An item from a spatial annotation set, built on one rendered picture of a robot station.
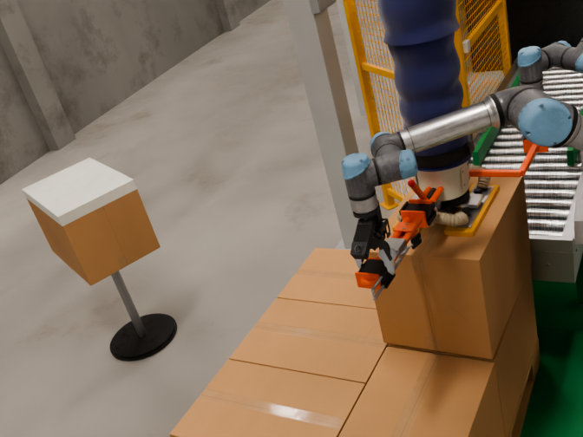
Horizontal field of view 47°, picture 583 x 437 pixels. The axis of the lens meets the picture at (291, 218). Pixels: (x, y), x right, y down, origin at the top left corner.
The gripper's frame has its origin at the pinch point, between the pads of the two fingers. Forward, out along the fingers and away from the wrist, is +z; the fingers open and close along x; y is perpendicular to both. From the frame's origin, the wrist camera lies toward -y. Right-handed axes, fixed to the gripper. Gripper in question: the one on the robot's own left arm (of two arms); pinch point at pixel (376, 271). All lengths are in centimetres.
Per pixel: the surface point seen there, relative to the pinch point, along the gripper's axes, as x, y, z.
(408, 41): 0, 50, -51
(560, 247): -30, 97, 53
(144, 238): 162, 61, 40
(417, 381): 2, 15, 57
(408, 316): 8, 29, 40
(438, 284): -5.1, 29.4, 25.3
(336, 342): 40, 27, 57
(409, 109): 4, 52, -28
